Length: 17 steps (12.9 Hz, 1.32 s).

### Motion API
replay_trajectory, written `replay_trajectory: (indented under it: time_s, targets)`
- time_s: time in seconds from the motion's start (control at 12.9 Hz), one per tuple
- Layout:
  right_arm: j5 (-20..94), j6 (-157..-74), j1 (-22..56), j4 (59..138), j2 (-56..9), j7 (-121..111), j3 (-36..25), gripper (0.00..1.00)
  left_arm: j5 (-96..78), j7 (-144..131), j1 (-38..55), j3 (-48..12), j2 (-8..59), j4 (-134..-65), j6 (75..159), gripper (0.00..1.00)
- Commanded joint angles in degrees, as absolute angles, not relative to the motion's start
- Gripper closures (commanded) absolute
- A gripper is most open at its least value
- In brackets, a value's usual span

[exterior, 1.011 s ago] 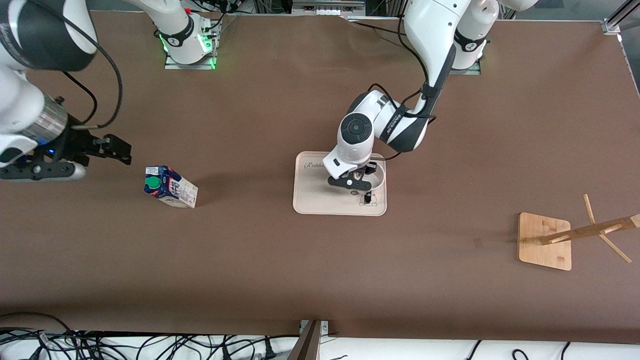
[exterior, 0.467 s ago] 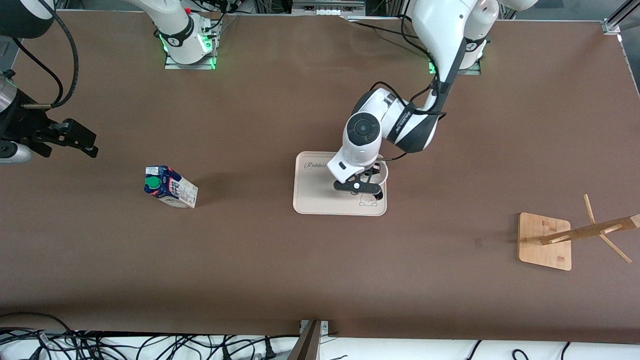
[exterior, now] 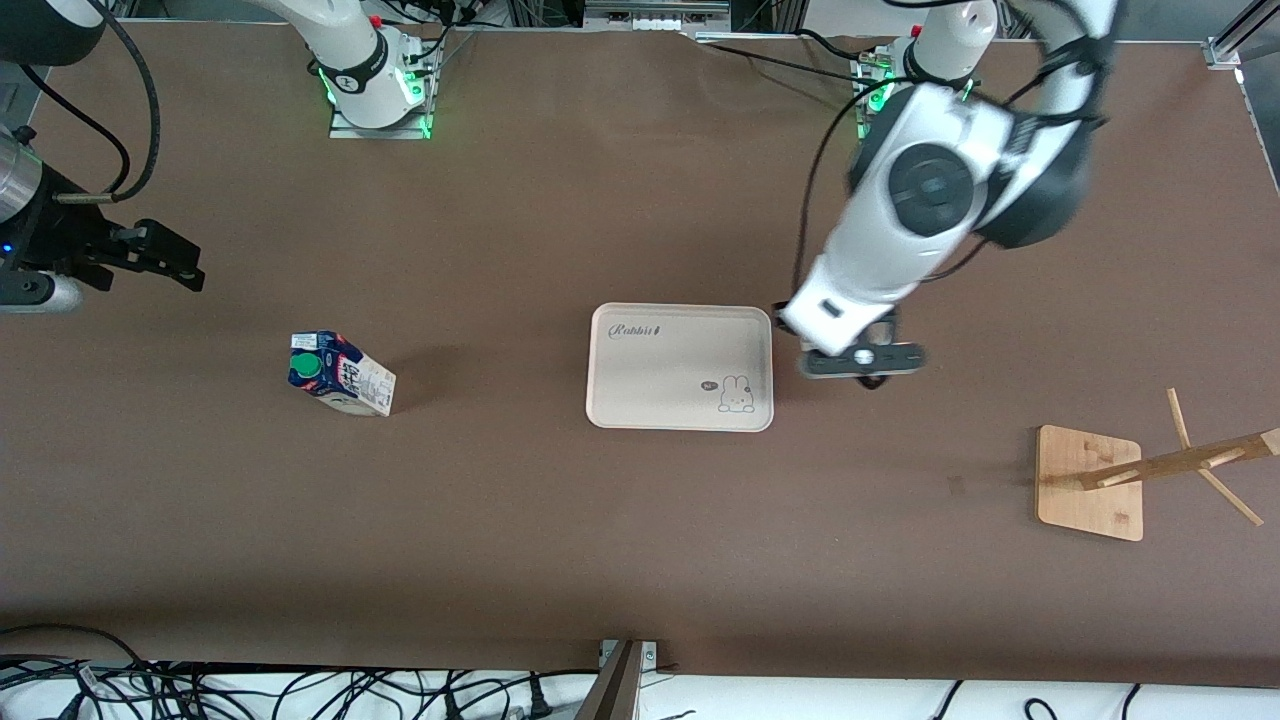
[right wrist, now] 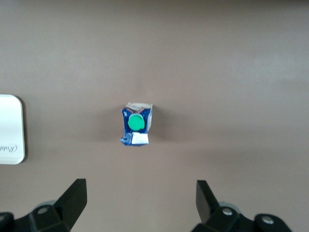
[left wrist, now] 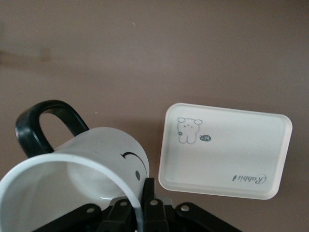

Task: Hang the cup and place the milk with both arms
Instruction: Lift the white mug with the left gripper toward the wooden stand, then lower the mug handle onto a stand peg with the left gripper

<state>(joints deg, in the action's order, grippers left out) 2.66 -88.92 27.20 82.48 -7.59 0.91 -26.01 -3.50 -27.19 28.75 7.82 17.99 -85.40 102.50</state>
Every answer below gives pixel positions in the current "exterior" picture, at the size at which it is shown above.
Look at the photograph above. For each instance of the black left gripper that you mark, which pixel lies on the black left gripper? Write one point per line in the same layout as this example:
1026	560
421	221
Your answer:
872	382

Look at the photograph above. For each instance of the wooden cup rack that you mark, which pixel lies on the wooden cup rack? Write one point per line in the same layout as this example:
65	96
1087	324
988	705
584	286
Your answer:
1085	500

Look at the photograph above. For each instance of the aluminium profile post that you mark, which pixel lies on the aluminium profile post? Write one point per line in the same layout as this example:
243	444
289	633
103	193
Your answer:
615	690

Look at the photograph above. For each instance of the small metal bracket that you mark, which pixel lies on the small metal bracket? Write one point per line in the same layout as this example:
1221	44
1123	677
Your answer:
649	655

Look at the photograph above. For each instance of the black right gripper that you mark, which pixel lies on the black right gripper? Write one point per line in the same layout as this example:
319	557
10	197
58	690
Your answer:
62	243

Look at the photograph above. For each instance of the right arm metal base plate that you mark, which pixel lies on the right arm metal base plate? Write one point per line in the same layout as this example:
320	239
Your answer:
380	132

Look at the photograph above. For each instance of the grey power strip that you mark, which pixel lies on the grey power strip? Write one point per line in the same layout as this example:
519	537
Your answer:
650	15

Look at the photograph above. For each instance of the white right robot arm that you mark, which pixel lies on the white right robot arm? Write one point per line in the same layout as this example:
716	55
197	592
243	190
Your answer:
350	60

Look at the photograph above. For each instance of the black power plug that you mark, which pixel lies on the black power plug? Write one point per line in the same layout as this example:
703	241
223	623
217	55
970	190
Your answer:
540	700

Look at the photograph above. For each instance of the beige rabbit print tray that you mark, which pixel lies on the beige rabbit print tray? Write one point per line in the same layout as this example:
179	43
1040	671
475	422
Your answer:
680	370

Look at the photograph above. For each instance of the blue white milk carton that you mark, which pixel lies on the blue white milk carton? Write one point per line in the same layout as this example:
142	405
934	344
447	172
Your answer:
340	375

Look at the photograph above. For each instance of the aluminium frame corner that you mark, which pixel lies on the aluminium frame corner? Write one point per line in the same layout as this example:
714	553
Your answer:
1222	50

